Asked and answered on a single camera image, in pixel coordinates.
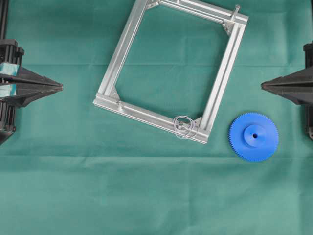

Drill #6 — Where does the blue plastic gear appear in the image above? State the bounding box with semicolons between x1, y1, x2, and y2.
228;112;279;162

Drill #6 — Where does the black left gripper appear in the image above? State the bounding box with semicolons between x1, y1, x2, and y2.
0;39;63;134

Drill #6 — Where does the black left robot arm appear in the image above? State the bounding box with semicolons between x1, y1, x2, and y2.
0;0;63;142

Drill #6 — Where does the green table cloth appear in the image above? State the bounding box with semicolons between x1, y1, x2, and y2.
0;0;313;235

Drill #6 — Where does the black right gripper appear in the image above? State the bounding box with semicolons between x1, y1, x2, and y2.
261;43;313;140

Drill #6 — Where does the square aluminium extrusion frame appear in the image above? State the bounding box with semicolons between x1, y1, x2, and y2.
93;0;249;144

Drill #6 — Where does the clear coiled wire loop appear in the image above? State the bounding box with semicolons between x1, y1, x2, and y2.
173;115;199;140

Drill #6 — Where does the steel shaft on frame corner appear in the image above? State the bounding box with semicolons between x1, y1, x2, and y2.
230;4;241;24

